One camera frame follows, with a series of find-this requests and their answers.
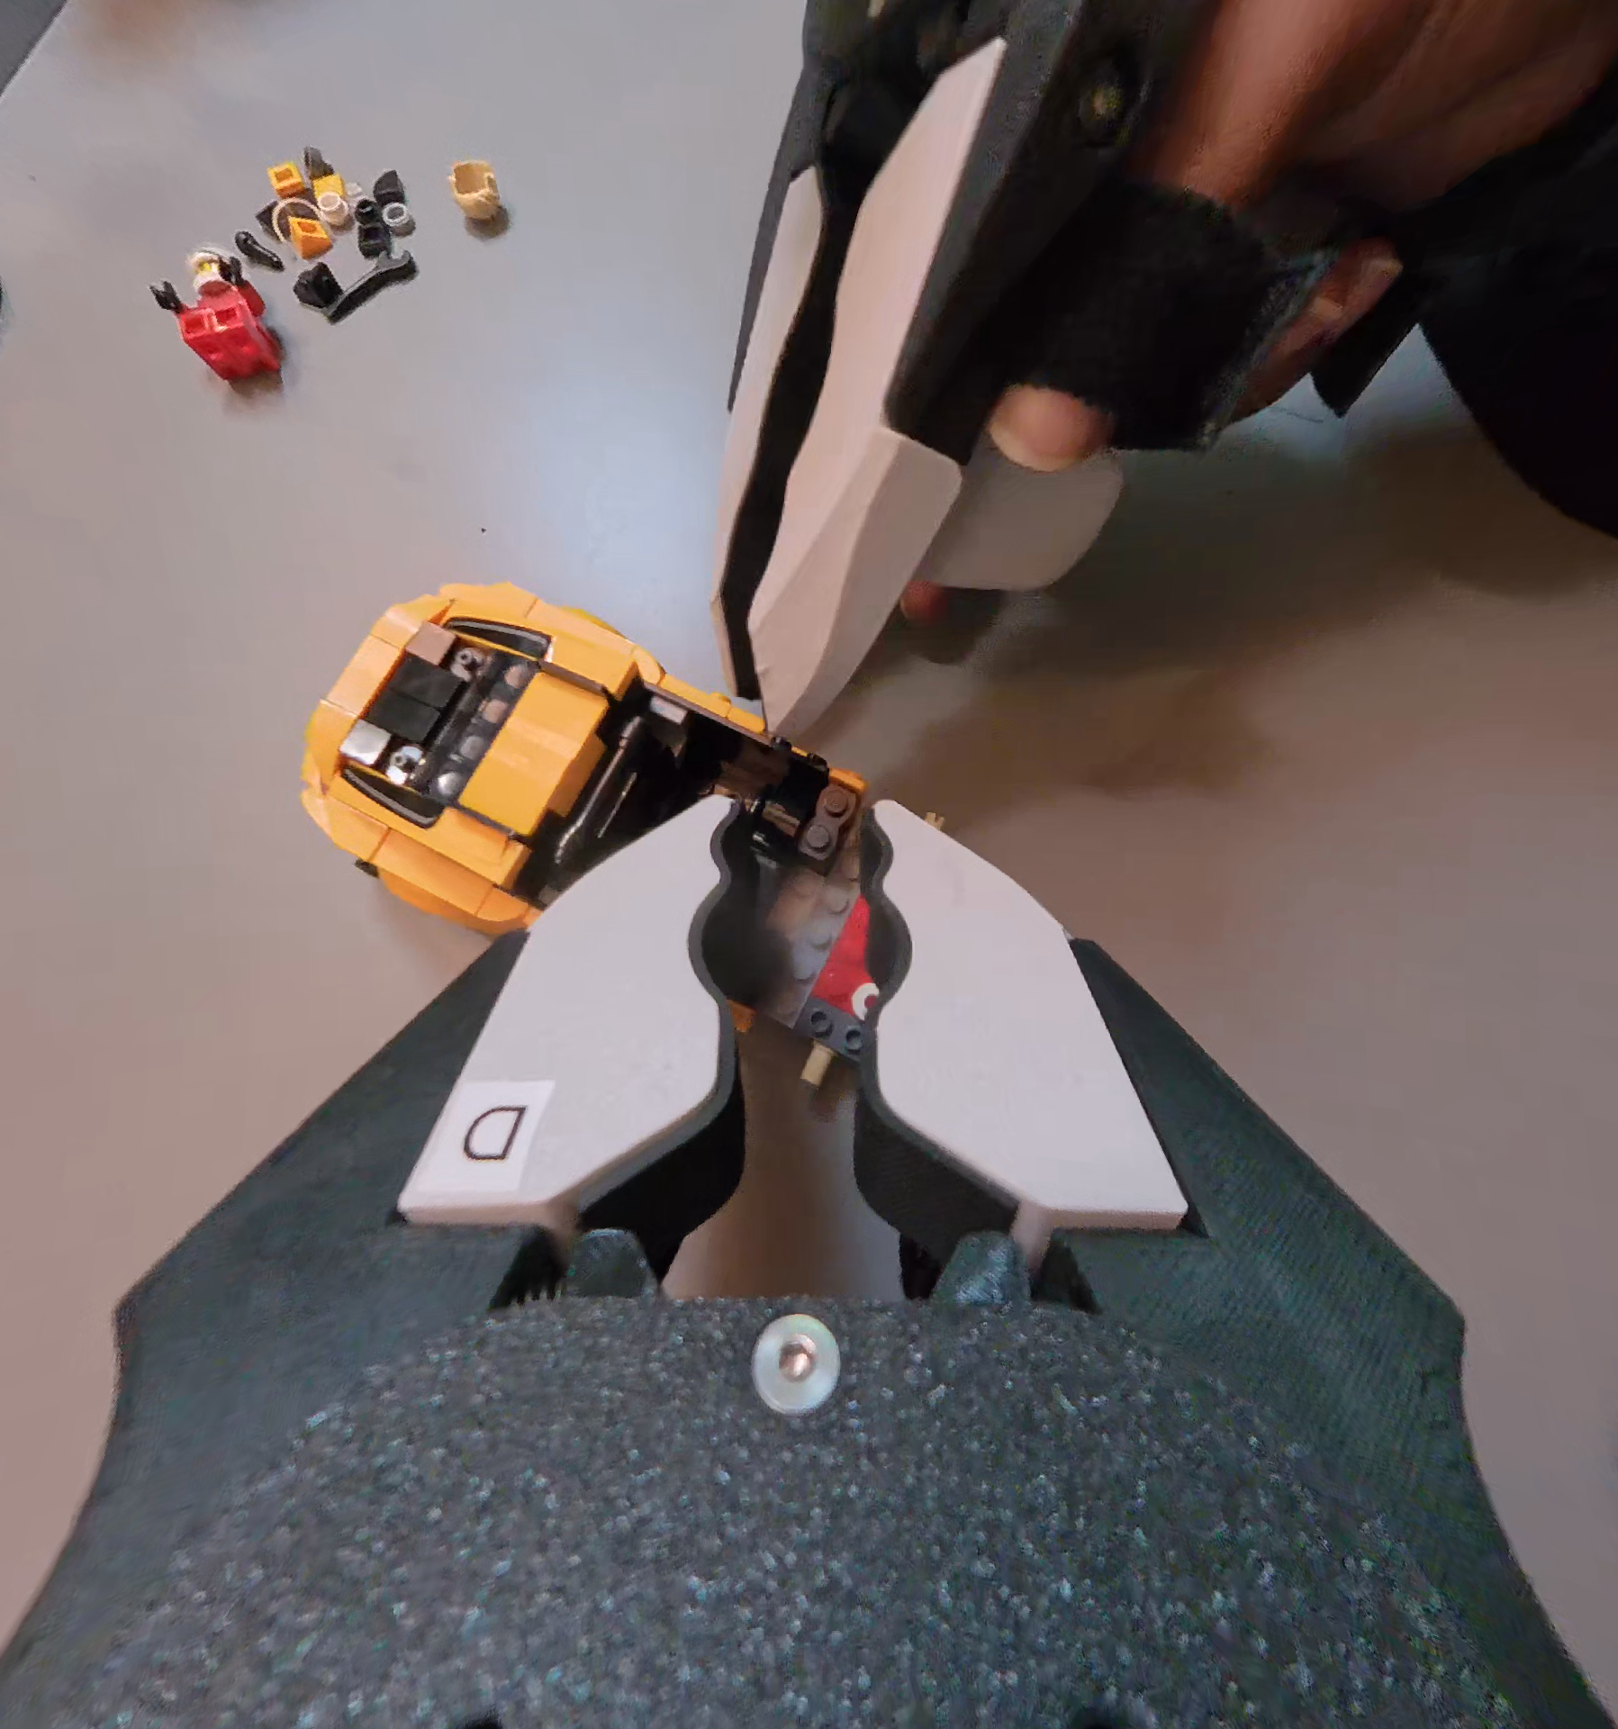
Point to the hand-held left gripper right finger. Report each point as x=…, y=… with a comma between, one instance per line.
x=1026, y=1067

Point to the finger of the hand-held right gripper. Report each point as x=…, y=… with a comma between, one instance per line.
x=863, y=472
x=754, y=404

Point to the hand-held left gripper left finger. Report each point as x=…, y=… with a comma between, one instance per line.
x=594, y=1053

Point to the yellow lego car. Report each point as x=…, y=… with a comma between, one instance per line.
x=524, y=756

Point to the pile of small lego pieces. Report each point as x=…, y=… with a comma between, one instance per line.
x=350, y=277

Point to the tan lego hair piece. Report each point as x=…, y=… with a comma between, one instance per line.
x=476, y=189

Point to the red lego minifigure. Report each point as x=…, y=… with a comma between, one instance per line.
x=229, y=331

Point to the person's right hand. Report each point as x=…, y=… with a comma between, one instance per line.
x=1362, y=94

